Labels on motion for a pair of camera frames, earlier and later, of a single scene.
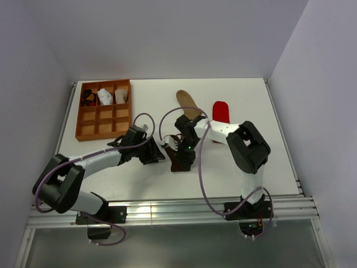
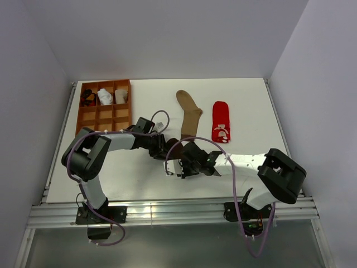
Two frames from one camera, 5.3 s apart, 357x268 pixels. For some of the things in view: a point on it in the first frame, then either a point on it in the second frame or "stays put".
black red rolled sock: (88, 99) stays put
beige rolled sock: (121, 96) stays put
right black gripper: (187, 159) -> (186, 173)
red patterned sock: (220, 113) stays put
